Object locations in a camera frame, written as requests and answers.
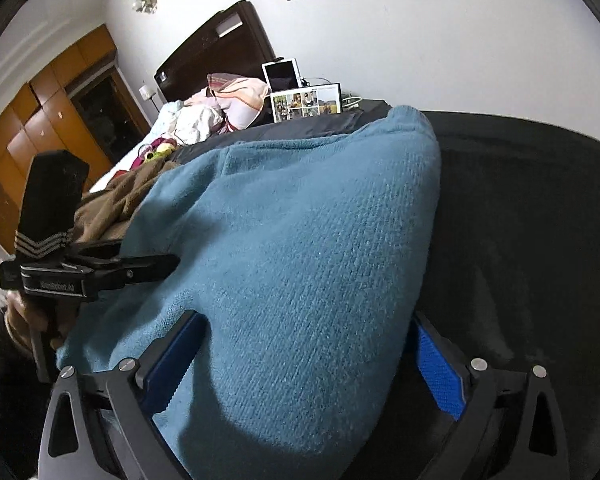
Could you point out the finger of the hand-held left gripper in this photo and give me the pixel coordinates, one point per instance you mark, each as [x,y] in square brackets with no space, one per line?
[140,267]
[100,249]

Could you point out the wooden wardrobe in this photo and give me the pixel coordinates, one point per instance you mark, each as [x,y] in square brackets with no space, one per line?
[35,110]

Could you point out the person's left hand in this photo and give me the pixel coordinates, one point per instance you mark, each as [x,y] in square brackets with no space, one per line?
[20,320]

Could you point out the photo frame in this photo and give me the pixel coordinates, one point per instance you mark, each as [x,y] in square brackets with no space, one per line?
[305,102]

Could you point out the bed with white bedding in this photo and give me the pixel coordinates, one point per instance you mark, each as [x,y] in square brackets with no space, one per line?
[125,162]

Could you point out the teal knit sweater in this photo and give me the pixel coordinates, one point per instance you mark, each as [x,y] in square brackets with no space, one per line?
[290,260]

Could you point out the white wall socket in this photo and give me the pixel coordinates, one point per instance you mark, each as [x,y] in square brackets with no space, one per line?
[147,93]

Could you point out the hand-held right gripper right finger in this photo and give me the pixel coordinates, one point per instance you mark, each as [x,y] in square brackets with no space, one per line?
[437,365]

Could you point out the dark wooden headboard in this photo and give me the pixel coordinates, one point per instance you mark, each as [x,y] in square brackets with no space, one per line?
[215,50]

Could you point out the dark nightstand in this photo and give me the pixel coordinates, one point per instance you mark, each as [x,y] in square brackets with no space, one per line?
[370,106]

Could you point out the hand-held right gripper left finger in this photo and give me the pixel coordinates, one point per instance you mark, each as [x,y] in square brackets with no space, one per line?
[172,360]

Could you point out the wall flower ornament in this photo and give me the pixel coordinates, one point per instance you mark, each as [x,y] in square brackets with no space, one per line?
[145,2]

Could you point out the brown fleece garment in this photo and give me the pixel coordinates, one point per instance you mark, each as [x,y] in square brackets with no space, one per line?
[110,205]

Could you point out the pink pillow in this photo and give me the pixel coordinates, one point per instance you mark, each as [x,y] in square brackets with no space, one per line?
[240,97]

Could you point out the colourful plush toy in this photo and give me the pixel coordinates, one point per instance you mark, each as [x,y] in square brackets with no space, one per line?
[157,150]

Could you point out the white tablet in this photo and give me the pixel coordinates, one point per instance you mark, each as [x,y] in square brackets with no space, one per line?
[282,77]

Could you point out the white crumpled garment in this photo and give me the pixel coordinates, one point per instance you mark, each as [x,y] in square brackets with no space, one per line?
[197,122]

